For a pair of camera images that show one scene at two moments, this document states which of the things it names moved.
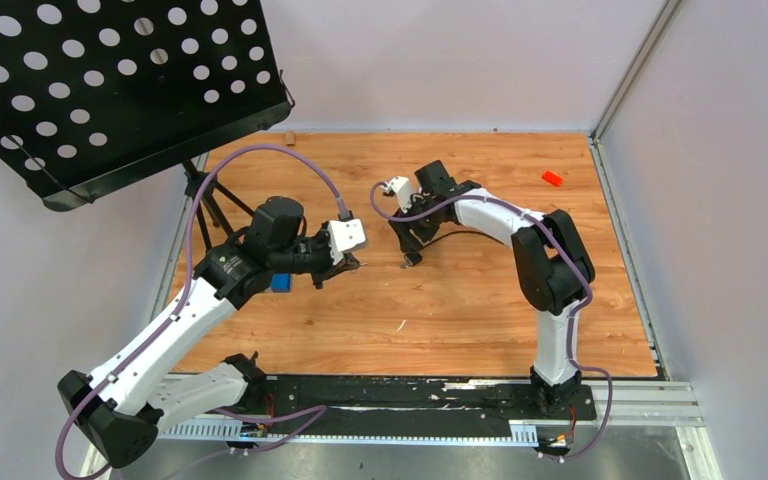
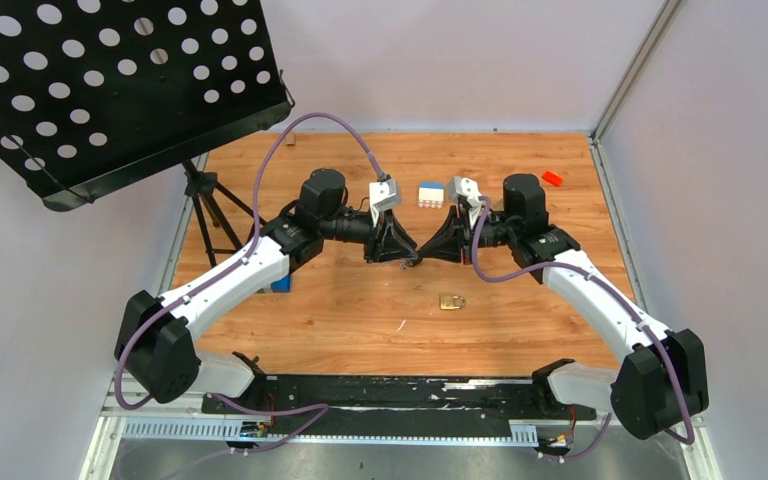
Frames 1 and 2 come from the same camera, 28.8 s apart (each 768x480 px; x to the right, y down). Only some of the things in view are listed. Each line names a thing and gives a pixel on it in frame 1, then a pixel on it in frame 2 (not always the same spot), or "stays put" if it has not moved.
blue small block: [280, 282] stays put
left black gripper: [348, 263] → [390, 242]
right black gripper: [416, 201] → [457, 233]
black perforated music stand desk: [81, 97] stays put
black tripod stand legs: [205, 201] stays put
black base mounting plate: [408, 406] stays put
